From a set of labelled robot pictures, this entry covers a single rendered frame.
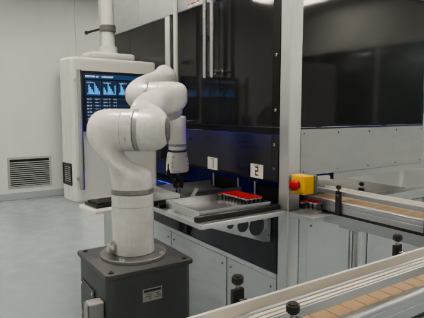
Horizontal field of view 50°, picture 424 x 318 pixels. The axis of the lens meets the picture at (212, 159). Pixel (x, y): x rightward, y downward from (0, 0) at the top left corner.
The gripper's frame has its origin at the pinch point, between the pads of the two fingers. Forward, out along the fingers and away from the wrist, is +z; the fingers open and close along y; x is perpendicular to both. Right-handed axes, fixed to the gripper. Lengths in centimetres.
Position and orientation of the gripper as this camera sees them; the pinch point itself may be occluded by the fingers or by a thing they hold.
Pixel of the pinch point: (178, 183)
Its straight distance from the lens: 211.0
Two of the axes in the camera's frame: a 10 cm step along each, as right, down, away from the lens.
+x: 5.6, 0.9, -8.2
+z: 0.1, 9.9, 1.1
